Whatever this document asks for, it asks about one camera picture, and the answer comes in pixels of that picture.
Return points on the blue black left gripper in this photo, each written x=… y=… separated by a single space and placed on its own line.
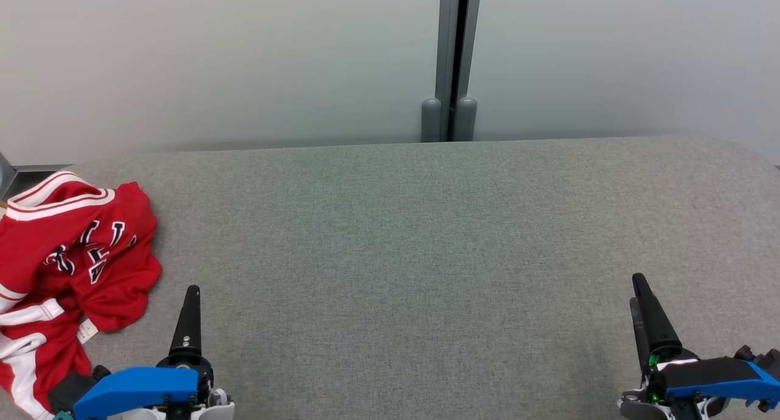
x=140 y=389

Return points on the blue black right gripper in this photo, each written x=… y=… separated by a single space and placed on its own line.
x=707 y=374

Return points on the red jersey with white stripes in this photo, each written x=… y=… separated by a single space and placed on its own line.
x=42 y=237

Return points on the grey fabric sofa surface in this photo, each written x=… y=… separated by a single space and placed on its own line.
x=390 y=255

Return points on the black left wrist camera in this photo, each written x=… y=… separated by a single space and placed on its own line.
x=70 y=389

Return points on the grey metal frame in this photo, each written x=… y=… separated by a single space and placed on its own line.
x=5 y=176

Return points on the grey cylinder post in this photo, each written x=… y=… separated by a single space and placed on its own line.
x=431 y=121
x=465 y=120

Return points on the grey wall partition frame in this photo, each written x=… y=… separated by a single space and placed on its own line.
x=446 y=42

